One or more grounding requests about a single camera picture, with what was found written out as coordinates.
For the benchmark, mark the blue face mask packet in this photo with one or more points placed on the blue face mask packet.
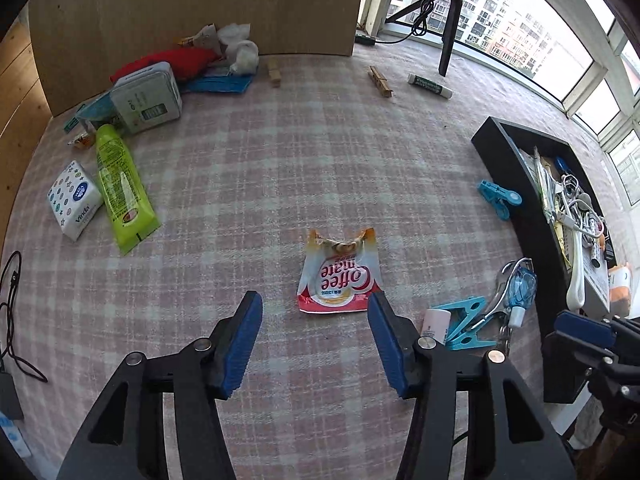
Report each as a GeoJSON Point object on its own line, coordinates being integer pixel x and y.
{"type": "Point", "coordinates": [220, 85]}

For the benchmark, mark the green tube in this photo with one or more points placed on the green tube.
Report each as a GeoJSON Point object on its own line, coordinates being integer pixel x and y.
{"type": "Point", "coordinates": [120, 185]}

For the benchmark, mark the green white balm stick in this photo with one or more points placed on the green white balm stick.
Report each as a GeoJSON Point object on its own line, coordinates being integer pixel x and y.
{"type": "Point", "coordinates": [429, 86]}

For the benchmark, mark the black tray container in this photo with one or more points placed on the black tray container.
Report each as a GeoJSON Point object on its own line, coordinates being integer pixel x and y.
{"type": "Point", "coordinates": [520, 200]}

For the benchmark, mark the light blue packet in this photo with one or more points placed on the light blue packet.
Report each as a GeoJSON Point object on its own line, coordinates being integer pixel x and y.
{"type": "Point", "coordinates": [97, 107]}

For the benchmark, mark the small snack packet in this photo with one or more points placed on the small snack packet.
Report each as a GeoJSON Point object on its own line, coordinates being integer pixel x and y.
{"type": "Point", "coordinates": [82, 141]}

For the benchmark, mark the round blue cap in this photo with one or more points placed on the round blue cap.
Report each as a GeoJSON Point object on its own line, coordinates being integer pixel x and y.
{"type": "Point", "coordinates": [561, 163]}

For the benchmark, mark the red pouch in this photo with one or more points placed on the red pouch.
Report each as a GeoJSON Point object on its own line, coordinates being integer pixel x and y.
{"type": "Point", "coordinates": [170, 62]}

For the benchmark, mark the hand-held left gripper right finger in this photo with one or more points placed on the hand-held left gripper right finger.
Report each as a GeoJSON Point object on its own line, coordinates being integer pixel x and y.
{"type": "Point", "coordinates": [390, 345]}

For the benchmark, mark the white paper leaflet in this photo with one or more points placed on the white paper leaflet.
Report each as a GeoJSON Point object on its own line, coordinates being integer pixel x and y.
{"type": "Point", "coordinates": [597, 285]}

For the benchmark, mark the wooden clothespin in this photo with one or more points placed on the wooden clothespin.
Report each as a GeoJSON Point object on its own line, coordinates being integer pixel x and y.
{"type": "Point", "coordinates": [274, 74]}
{"type": "Point", "coordinates": [381, 81]}

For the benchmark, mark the blue plastic clip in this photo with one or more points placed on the blue plastic clip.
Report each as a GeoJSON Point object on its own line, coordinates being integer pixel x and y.
{"type": "Point", "coordinates": [497, 197]}

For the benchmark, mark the light wooden board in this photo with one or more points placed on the light wooden board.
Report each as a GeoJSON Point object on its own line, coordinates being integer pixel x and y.
{"type": "Point", "coordinates": [200, 5]}

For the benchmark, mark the white chopstick packet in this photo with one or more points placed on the white chopstick packet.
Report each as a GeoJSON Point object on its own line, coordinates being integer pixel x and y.
{"type": "Point", "coordinates": [542, 185]}

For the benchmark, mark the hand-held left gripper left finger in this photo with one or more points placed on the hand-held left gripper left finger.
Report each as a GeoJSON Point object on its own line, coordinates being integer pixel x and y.
{"type": "Point", "coordinates": [242, 345]}

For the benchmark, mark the orange white snack wrapper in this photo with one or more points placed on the orange white snack wrapper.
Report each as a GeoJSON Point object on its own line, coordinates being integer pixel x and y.
{"type": "Point", "coordinates": [202, 37]}

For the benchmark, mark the dotted white tissue pack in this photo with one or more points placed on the dotted white tissue pack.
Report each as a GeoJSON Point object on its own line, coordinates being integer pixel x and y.
{"type": "Point", "coordinates": [75, 200]}

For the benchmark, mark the pine plank panel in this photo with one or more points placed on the pine plank panel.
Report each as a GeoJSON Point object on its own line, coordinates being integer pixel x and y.
{"type": "Point", "coordinates": [20, 110]}

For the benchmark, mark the black charger block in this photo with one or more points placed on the black charger block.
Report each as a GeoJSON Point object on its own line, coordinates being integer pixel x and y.
{"type": "Point", "coordinates": [10, 395]}

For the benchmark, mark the red white creamer packet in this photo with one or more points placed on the red white creamer packet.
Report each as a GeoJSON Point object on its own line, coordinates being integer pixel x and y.
{"type": "Point", "coordinates": [340, 280]}

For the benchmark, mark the silver carabiner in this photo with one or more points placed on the silver carabiner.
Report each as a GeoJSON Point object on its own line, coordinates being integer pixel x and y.
{"type": "Point", "coordinates": [492, 305]}

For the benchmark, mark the small pale tube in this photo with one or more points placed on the small pale tube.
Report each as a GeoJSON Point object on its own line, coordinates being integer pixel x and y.
{"type": "Point", "coordinates": [435, 322]}

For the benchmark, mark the white crumpled plastic bag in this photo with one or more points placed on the white crumpled plastic bag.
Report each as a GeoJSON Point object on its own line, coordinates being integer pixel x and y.
{"type": "Point", "coordinates": [242, 55]}

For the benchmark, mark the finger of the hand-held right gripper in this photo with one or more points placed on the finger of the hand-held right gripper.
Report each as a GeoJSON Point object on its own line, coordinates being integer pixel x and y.
{"type": "Point", "coordinates": [607, 360]}
{"type": "Point", "coordinates": [580, 322]}

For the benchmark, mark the white tin box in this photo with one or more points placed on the white tin box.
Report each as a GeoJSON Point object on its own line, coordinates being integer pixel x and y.
{"type": "Point", "coordinates": [145, 100]}

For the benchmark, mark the orange white packet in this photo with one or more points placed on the orange white packet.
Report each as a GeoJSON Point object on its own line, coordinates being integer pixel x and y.
{"type": "Point", "coordinates": [620, 290]}

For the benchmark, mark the black tripod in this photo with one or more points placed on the black tripod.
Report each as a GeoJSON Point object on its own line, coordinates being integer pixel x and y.
{"type": "Point", "coordinates": [446, 45]}

